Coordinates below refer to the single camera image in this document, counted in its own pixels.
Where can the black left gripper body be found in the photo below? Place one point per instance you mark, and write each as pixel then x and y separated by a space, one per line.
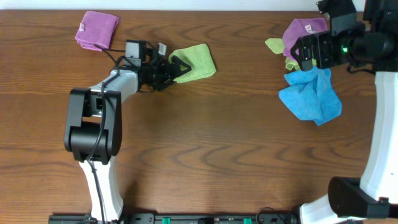
pixel 158 75

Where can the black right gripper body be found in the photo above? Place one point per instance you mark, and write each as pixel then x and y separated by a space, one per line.
pixel 329 50

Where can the green microfiber cloth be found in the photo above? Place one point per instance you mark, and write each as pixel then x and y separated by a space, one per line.
pixel 200 60

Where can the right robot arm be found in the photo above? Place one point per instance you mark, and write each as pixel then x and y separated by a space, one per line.
pixel 374 194

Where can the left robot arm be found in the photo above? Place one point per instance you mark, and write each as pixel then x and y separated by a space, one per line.
pixel 94 127

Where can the crumpled purple cloth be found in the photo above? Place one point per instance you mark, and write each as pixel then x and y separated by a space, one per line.
pixel 299 28

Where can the crumpled olive green cloth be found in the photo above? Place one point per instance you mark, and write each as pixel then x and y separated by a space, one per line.
pixel 277 46

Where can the blue microfiber cloth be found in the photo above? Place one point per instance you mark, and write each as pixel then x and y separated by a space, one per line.
pixel 310 96

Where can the folded purple cloth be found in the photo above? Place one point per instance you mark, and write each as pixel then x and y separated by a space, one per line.
pixel 96 30

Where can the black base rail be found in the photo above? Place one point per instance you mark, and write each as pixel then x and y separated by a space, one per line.
pixel 150 218

